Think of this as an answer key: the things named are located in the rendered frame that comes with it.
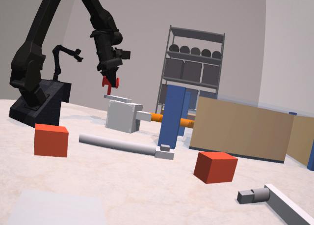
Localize red-orange cube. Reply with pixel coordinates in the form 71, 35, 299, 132
34, 124, 69, 158
193, 152, 238, 184

